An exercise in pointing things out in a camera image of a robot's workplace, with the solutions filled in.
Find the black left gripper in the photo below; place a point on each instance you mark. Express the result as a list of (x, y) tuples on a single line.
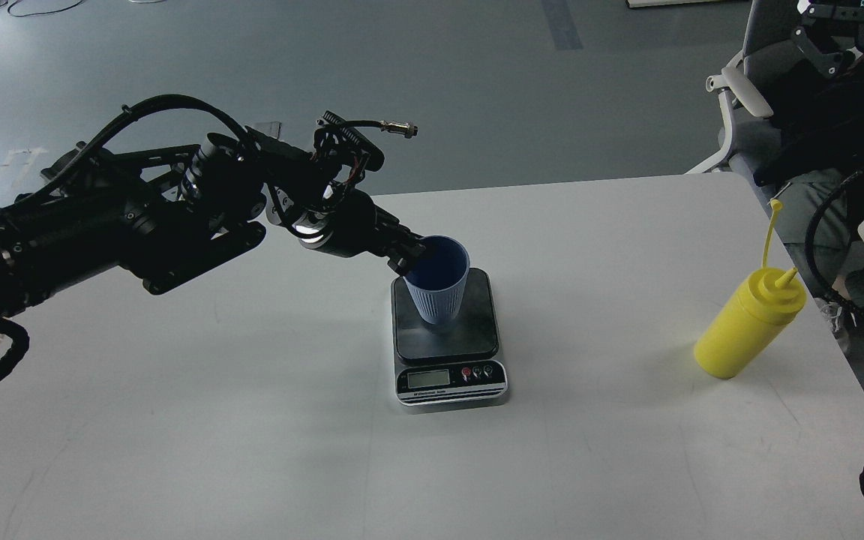
[(358, 226)]

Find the blue ribbed plastic cup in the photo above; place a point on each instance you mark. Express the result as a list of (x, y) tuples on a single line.
[(437, 280)]

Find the yellow squeeze bottle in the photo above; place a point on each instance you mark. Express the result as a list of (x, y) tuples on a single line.
[(762, 305)]

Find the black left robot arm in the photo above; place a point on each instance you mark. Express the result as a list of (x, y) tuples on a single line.
[(171, 214)]

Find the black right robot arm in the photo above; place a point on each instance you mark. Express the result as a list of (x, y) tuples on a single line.
[(830, 35)]

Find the black digital kitchen scale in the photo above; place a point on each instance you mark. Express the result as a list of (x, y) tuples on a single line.
[(454, 365)]

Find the grey floor plate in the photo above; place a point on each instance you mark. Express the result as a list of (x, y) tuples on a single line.
[(271, 129)]

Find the white office chair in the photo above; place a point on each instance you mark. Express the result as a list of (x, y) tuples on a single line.
[(785, 52)]

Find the seated person in grey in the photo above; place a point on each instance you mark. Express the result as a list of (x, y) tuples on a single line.
[(831, 268)]

